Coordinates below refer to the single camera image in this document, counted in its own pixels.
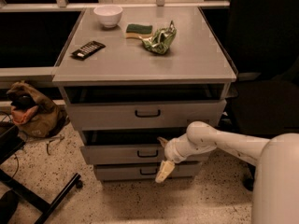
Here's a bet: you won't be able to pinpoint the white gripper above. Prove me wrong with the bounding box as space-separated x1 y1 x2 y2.
155 137 191 183

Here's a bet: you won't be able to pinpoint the grey drawer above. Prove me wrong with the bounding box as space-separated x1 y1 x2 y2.
66 100 226 131
80 144 164 165
93 161 202 182

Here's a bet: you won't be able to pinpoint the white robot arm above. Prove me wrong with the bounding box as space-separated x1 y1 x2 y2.
155 121 299 224

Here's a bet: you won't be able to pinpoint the grey bottom drawer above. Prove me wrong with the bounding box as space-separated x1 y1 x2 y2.
93 161 202 182

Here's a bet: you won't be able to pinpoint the grey drawer cabinet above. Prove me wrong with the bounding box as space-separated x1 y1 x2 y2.
51 6 237 183

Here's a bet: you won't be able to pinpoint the grey top drawer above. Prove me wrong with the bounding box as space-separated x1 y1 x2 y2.
66 100 226 131

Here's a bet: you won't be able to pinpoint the pliers on floor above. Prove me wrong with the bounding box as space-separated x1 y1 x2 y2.
46 135 64 155

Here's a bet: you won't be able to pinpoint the crumpled green chip bag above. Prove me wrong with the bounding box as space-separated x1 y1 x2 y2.
142 21 177 55

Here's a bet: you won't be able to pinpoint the green yellow sponge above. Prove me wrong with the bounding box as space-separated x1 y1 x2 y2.
125 23 152 39

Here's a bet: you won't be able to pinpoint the black remote control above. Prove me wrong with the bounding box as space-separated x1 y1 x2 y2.
71 41 105 61

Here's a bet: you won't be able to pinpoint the brown backpack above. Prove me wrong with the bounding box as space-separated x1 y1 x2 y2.
7 81 68 138

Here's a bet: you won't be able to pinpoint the white bowl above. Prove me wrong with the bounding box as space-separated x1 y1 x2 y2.
93 5 123 28

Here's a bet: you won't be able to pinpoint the black stand base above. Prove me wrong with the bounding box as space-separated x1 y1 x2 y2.
0 121 84 224

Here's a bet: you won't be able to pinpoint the black office chair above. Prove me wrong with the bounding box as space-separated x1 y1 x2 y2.
207 0 299 192

